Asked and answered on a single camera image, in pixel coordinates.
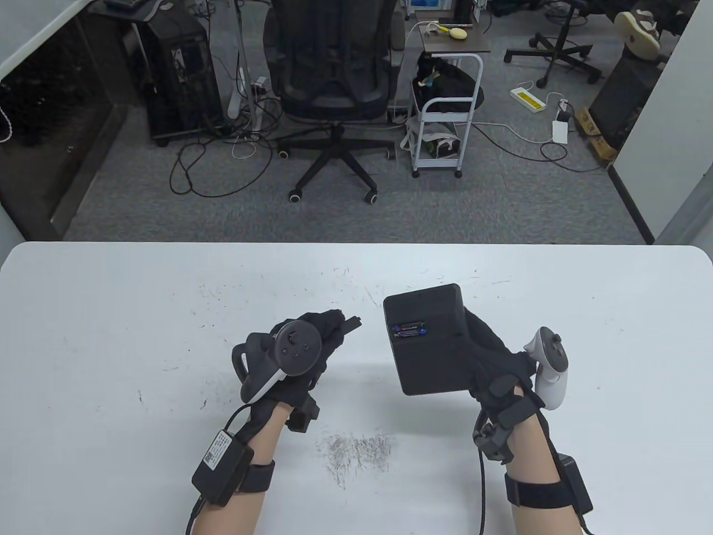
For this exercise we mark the dark grey hand-mounted controller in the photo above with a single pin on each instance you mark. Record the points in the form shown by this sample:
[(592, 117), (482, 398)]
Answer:
[(295, 348)]

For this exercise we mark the black computer tower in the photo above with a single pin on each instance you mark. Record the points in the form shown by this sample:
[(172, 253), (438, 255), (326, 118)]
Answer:
[(178, 78)]

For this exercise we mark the person's left hand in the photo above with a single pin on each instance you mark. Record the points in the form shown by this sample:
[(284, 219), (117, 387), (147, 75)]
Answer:
[(328, 329)]

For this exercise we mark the white desk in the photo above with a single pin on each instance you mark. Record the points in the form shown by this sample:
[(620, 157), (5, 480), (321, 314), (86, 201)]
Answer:
[(39, 28)]

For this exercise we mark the black cabinet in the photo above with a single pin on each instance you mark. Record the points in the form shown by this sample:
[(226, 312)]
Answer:
[(626, 100)]

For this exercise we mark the cardboard box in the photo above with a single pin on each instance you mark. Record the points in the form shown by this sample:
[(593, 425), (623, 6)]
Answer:
[(599, 136)]

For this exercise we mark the black keyboard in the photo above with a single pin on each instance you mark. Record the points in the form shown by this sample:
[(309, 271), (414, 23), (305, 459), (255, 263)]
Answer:
[(125, 4)]

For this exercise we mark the black battery box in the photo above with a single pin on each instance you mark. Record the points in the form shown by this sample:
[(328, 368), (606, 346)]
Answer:
[(429, 356)]

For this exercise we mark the small black plastic cover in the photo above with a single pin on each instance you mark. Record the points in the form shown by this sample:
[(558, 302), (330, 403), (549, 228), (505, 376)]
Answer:
[(352, 325)]

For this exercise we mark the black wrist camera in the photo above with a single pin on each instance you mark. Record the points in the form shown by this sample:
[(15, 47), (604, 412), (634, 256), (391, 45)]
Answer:
[(303, 415), (501, 429)]

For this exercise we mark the person's left fingers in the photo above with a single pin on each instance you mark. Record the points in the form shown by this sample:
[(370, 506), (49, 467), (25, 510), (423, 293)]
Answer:
[(331, 327)]

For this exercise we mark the person's left forearm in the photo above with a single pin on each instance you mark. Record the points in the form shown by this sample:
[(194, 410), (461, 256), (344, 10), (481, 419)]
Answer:
[(245, 501)]

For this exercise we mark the white rolling cart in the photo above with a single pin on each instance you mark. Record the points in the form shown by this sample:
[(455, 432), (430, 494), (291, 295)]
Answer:
[(445, 106)]

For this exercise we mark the white hand-mounted controller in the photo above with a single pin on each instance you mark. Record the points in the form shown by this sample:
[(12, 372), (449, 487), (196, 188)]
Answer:
[(551, 373)]

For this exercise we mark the black plain forearm pack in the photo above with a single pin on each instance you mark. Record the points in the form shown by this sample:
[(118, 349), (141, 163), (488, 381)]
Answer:
[(576, 485)]

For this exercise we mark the blue striped battery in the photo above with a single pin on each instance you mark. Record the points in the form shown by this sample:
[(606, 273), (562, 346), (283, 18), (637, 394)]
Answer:
[(409, 326), (411, 334)]

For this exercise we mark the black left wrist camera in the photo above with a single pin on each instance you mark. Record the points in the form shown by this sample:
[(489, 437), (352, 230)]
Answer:
[(303, 415)]

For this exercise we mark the yellow computer mouse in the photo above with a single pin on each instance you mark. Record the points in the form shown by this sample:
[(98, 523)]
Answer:
[(459, 33)]

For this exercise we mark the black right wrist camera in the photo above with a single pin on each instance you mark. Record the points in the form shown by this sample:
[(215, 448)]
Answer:
[(501, 429)]

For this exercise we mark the person's right forearm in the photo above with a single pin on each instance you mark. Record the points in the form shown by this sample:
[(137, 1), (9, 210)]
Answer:
[(537, 524)]

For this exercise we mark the black bag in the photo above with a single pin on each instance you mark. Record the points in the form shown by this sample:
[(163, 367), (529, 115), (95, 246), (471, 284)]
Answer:
[(451, 83)]

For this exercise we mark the white power adapter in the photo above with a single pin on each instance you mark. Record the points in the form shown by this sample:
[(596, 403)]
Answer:
[(560, 132)]

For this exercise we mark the white yellow power strip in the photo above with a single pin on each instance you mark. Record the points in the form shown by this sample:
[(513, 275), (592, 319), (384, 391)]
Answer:
[(527, 100)]

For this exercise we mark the black labelled forearm pack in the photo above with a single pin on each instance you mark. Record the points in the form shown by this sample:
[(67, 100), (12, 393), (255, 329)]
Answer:
[(220, 468)]

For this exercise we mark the black swivel chair base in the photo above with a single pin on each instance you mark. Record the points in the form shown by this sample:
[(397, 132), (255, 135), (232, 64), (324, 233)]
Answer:
[(557, 53)]

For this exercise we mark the person's right hand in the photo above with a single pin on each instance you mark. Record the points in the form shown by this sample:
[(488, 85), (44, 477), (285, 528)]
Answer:
[(493, 356)]

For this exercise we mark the black mesh office chair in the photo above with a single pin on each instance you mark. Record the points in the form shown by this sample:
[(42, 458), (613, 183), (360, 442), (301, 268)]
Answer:
[(334, 61)]

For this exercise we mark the white bag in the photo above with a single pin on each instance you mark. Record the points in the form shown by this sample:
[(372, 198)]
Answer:
[(440, 142)]

